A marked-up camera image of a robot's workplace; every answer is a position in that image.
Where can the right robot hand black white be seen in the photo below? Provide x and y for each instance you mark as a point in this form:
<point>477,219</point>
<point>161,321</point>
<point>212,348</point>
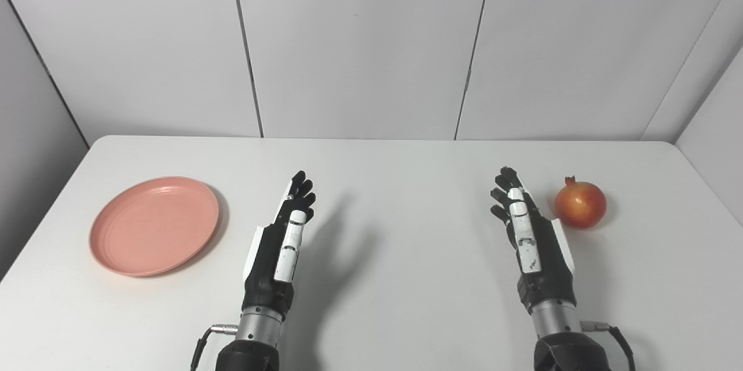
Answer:
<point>540,255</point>

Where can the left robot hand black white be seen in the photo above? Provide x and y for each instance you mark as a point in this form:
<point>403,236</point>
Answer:
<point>273,255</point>

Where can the red yellow pomegranate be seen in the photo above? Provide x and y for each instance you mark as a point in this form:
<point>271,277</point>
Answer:
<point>580,204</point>

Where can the pink round plate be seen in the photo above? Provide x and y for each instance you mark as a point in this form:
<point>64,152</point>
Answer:
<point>154,226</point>

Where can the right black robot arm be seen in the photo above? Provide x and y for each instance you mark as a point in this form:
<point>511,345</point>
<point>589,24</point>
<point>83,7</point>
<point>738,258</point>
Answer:
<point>563,339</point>

